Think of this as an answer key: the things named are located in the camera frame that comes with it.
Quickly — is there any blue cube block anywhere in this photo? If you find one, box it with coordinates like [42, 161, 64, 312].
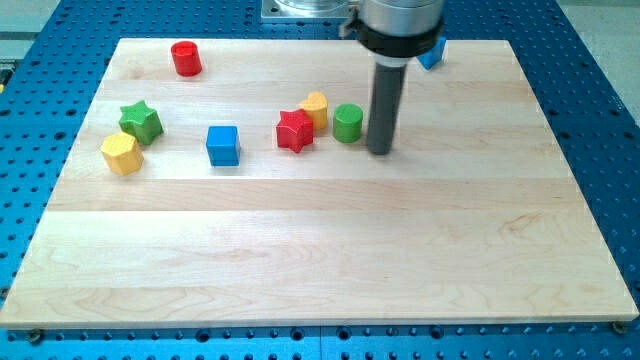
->
[206, 126, 241, 167]

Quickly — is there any yellow heart block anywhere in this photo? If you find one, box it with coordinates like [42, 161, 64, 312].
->
[300, 91, 328, 130]

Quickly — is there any red star block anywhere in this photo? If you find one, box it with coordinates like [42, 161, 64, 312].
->
[276, 109, 314, 153]

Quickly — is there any green star block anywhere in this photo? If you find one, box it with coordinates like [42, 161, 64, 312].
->
[118, 100, 164, 145]

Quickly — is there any green cylinder block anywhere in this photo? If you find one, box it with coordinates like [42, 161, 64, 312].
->
[333, 103, 363, 143]

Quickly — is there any yellow hexagon block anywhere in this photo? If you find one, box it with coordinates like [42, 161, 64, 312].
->
[100, 132, 144, 176]

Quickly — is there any blue perforated metal table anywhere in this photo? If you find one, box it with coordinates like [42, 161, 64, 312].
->
[1, 1, 639, 359]

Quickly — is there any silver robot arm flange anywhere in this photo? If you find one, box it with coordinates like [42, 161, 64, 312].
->
[339, 0, 445, 68]

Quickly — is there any red cylinder block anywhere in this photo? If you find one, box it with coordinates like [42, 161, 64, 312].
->
[170, 41, 202, 77]

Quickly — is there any blue triangle block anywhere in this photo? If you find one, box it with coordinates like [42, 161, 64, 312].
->
[417, 36, 447, 70]

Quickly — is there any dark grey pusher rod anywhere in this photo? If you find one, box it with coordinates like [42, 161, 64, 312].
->
[366, 64, 406, 155]

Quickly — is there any light wooden board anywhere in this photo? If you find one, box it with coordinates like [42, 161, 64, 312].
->
[1, 38, 638, 329]

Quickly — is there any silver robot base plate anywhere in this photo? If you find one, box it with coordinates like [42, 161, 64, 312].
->
[261, 0, 359, 20]

